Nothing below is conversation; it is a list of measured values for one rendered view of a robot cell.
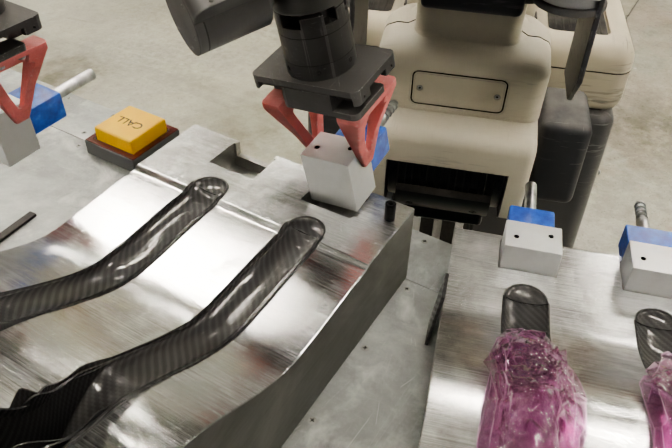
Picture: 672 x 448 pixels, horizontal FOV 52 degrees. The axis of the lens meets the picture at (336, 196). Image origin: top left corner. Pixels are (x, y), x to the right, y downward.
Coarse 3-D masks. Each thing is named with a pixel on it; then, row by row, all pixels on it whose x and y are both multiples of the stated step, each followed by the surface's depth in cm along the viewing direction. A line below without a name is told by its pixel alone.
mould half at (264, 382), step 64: (192, 128) 72; (128, 192) 64; (256, 192) 64; (0, 256) 55; (64, 256) 57; (192, 256) 58; (320, 256) 58; (384, 256) 60; (64, 320) 48; (128, 320) 51; (256, 320) 53; (320, 320) 53; (0, 384) 42; (192, 384) 45; (256, 384) 47; (320, 384) 57
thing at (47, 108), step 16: (80, 80) 70; (16, 96) 66; (48, 96) 66; (64, 96) 69; (0, 112) 61; (32, 112) 64; (48, 112) 66; (64, 112) 67; (0, 128) 61; (16, 128) 63; (32, 128) 64; (0, 144) 62; (16, 144) 64; (32, 144) 65; (0, 160) 64; (16, 160) 64
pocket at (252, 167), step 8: (232, 144) 70; (224, 152) 69; (232, 152) 71; (240, 152) 71; (216, 160) 69; (224, 160) 70; (232, 160) 71; (240, 160) 71; (248, 160) 71; (256, 160) 71; (232, 168) 71; (240, 168) 71; (248, 168) 71; (256, 168) 71; (264, 168) 70; (248, 176) 70
